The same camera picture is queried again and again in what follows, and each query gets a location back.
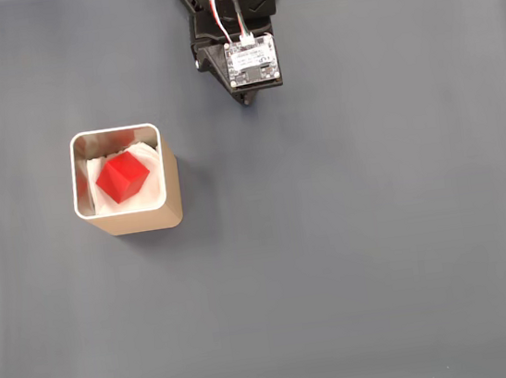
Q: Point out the red cube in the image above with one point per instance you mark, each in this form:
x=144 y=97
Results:
x=121 y=178

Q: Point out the tan square metal box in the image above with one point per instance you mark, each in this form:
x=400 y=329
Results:
x=145 y=221

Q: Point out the white crumpled tissue paper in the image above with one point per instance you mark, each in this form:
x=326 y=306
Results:
x=151 y=197

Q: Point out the grey-blue table mat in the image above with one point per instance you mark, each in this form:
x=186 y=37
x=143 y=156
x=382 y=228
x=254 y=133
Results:
x=333 y=234

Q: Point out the camera circuit board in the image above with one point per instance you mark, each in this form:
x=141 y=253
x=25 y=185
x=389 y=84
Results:
x=252 y=61

